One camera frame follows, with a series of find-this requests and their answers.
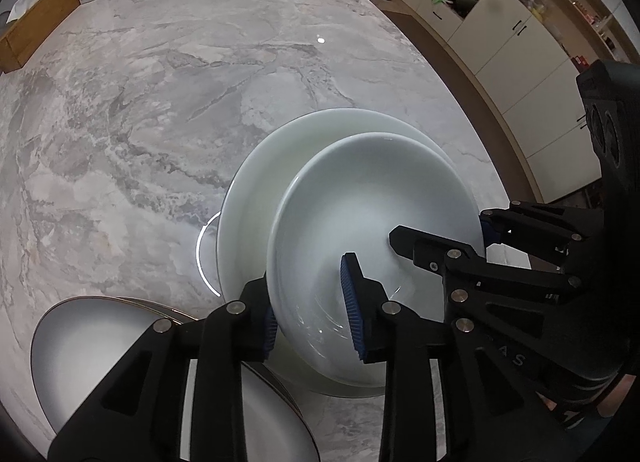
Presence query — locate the beige storage cabinet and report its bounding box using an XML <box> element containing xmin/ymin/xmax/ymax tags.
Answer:
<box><xmin>400</xmin><ymin>0</ymin><xmax>640</xmax><ymax>203</ymax></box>

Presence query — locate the large white bowl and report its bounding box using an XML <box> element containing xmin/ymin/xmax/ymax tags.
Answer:
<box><xmin>216</xmin><ymin>108</ymin><xmax>453</xmax><ymax>399</ymax></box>

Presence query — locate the small white bowl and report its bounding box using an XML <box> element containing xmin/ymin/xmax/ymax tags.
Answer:
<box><xmin>266</xmin><ymin>132</ymin><xmax>486</xmax><ymax>388</ymax></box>

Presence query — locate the wooden tissue box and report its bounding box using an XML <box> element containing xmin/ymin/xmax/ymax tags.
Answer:
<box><xmin>0</xmin><ymin>0</ymin><xmax>78</xmax><ymax>74</ymax></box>

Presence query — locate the grey gradient plate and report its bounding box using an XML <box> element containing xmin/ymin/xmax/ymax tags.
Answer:
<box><xmin>30</xmin><ymin>294</ymin><xmax>321</xmax><ymax>462</ymax></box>
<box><xmin>115</xmin><ymin>295</ymin><xmax>307</xmax><ymax>425</ymax></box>

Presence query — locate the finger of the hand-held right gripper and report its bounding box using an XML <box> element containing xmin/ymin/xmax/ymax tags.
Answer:
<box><xmin>479</xmin><ymin>201</ymin><xmax>606</xmax><ymax>273</ymax></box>
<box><xmin>389</xmin><ymin>225</ymin><xmax>623</xmax><ymax>395</ymax></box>

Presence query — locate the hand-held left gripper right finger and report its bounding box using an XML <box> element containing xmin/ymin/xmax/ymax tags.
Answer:
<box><xmin>340</xmin><ymin>252</ymin><xmax>556</xmax><ymax>462</ymax></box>

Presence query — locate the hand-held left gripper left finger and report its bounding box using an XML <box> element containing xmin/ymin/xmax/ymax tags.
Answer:
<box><xmin>47</xmin><ymin>278</ymin><xmax>278</xmax><ymax>462</ymax></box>

